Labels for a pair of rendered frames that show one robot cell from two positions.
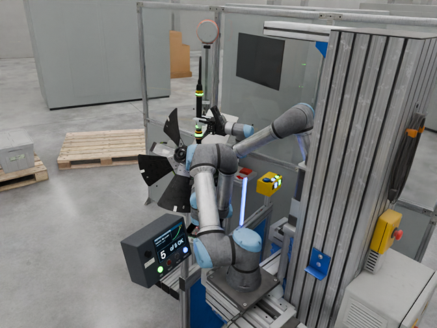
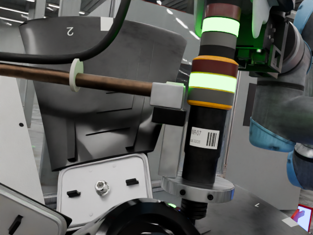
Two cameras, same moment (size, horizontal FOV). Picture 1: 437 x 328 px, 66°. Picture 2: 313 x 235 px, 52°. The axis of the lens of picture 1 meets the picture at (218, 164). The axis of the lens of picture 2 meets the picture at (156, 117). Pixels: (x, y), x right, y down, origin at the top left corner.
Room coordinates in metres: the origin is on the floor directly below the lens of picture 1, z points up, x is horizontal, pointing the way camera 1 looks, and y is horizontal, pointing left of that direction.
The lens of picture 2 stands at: (1.89, 0.44, 1.34)
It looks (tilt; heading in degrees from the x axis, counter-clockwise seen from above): 3 degrees down; 277
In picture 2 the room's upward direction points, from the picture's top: 8 degrees clockwise
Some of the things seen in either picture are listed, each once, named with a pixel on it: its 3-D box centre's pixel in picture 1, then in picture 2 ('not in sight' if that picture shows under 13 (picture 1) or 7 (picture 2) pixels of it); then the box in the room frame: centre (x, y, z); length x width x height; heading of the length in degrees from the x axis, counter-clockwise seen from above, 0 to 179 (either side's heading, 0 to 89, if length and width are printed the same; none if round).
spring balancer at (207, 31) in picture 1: (207, 31); not in sight; (2.60, 0.12, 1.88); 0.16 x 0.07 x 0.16; 89
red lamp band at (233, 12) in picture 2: not in sight; (222, 15); (1.88, 0.13, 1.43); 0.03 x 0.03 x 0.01
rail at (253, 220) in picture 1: (233, 239); not in sight; (1.59, -0.11, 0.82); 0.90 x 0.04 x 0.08; 144
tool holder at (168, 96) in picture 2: not in sight; (193, 139); (1.89, 0.13, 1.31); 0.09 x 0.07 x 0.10; 179
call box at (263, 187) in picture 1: (268, 184); not in sight; (1.91, -0.34, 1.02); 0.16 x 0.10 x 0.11; 144
